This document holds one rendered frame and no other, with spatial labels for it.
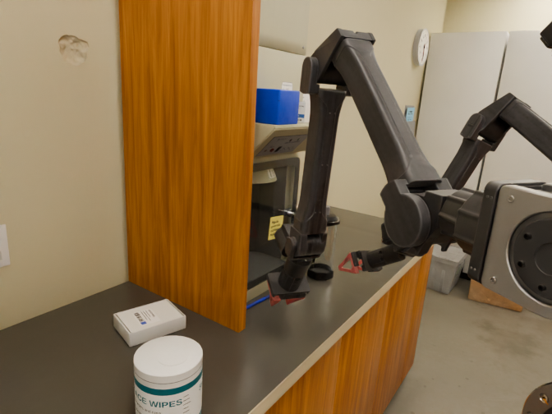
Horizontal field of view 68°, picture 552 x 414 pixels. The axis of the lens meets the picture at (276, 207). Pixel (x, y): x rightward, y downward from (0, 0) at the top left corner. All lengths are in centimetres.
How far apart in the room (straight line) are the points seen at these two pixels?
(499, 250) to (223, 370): 74
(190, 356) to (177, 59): 75
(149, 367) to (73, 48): 89
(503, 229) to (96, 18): 119
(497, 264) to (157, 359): 62
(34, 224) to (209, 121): 57
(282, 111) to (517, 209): 73
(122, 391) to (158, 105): 74
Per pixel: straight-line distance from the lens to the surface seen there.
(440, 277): 390
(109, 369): 111
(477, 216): 53
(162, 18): 124
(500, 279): 52
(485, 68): 405
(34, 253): 135
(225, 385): 103
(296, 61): 136
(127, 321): 121
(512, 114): 120
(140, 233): 140
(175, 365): 84
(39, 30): 130
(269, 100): 111
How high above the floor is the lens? 159
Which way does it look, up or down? 15 degrees down
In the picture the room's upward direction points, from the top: 4 degrees clockwise
